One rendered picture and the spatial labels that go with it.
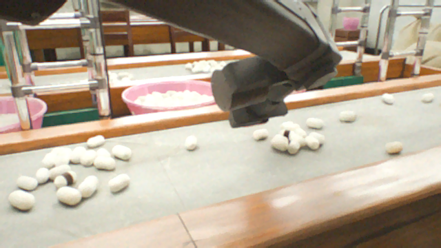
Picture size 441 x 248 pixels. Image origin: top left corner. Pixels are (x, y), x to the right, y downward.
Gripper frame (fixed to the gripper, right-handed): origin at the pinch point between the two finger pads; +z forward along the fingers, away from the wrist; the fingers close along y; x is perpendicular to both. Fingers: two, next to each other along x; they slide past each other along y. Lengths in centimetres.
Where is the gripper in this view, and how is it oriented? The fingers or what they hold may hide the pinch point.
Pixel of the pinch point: (236, 120)
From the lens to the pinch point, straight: 63.4
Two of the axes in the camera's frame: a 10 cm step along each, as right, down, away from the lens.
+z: -3.2, 3.6, 8.8
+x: 2.7, 9.2, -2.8
